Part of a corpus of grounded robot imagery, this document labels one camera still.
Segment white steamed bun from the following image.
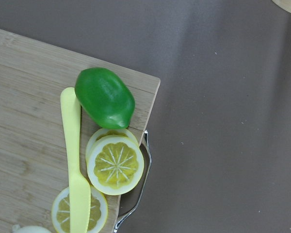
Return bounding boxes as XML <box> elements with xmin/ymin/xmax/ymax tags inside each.
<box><xmin>12</xmin><ymin>224</ymin><xmax>51</xmax><ymax>233</ymax></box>

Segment yellow plastic knife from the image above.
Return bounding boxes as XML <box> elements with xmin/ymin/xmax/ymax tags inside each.
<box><xmin>60</xmin><ymin>87</ymin><xmax>91</xmax><ymax>233</ymax></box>

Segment bamboo cutting board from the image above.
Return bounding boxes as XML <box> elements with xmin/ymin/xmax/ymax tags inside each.
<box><xmin>0</xmin><ymin>29</ymin><xmax>160</xmax><ymax>233</ymax></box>

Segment green lime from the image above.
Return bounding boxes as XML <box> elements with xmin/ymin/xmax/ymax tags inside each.
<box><xmin>75</xmin><ymin>67</ymin><xmax>135</xmax><ymax>129</ymax></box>

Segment stacked lemon slices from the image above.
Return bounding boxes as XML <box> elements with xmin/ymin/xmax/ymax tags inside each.
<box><xmin>85</xmin><ymin>128</ymin><xmax>144</xmax><ymax>196</ymax></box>

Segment lemon slice under knife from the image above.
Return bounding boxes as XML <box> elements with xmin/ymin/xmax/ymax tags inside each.
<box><xmin>51</xmin><ymin>186</ymin><xmax>108</xmax><ymax>233</ymax></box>

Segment metal board handle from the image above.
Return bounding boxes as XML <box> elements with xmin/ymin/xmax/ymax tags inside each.
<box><xmin>113</xmin><ymin>130</ymin><xmax>152</xmax><ymax>233</ymax></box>

